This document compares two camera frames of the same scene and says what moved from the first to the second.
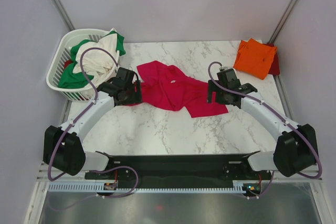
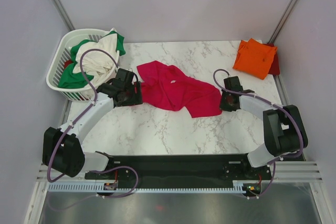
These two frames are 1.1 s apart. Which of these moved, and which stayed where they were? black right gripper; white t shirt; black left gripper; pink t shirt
Moved: black right gripper
Stayed: black left gripper; pink t shirt; white t shirt
